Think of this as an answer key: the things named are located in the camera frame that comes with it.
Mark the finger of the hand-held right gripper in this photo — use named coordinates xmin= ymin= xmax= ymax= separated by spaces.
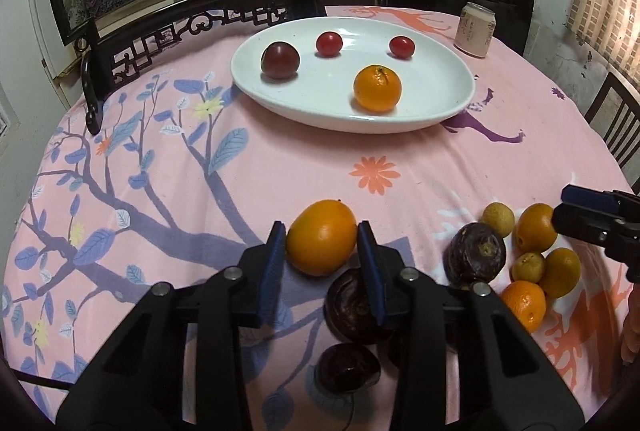
xmin=551 ymin=203 xmax=640 ymax=284
xmin=561 ymin=184 xmax=640 ymax=219

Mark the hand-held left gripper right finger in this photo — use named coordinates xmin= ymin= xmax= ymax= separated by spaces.
xmin=356 ymin=220 xmax=586 ymax=431

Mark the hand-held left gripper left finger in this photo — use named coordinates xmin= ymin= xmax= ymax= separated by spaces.
xmin=55 ymin=221 xmax=288 ymax=431

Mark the dark brown water chestnut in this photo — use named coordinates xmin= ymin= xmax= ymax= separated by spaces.
xmin=324 ymin=267 xmax=401 ymax=346

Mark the small orange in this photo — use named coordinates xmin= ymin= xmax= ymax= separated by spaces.
xmin=515 ymin=203 xmax=559 ymax=253

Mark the yellowish orange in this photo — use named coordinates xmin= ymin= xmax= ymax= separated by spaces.
xmin=539 ymin=247 xmax=582 ymax=299

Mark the large orange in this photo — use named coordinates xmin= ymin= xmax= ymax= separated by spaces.
xmin=286 ymin=199 xmax=359 ymax=277

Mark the tan longan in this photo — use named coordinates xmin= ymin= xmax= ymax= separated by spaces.
xmin=482 ymin=202 xmax=516 ymax=239
xmin=511 ymin=252 xmax=546 ymax=284

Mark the dark passion fruit bottom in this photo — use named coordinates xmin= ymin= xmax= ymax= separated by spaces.
xmin=316 ymin=344 xmax=382 ymax=394

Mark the small orange mandarin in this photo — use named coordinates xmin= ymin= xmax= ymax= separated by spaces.
xmin=500 ymin=280 xmax=547 ymax=334

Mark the dark purple passion fruit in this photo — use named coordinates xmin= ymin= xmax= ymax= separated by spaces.
xmin=445 ymin=222 xmax=507 ymax=286

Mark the white oval plate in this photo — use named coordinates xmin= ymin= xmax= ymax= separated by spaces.
xmin=230 ymin=17 xmax=476 ymax=134

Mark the person's right hand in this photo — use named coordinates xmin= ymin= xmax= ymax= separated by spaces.
xmin=620 ymin=296 xmax=640 ymax=364

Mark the dark wooden chair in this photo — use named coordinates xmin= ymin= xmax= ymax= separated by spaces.
xmin=585 ymin=72 xmax=640 ymax=169

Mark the pink printed tablecloth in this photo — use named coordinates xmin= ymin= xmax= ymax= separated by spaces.
xmin=2 ymin=5 xmax=636 ymax=431

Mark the orange mandarin with stem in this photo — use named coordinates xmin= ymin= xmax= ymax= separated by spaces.
xmin=353 ymin=65 xmax=403 ymax=113

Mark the pale drink can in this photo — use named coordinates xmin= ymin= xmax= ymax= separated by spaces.
xmin=453 ymin=2 xmax=496 ymax=59

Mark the dark purple plum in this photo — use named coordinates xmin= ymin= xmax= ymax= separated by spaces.
xmin=260 ymin=41 xmax=301 ymax=80

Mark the red cherry tomato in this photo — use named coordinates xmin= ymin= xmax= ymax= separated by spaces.
xmin=389 ymin=36 xmax=416 ymax=60
xmin=315 ymin=31 xmax=343 ymax=58

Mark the black cable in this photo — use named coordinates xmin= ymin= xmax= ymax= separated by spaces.
xmin=15 ymin=373 xmax=76 ymax=392

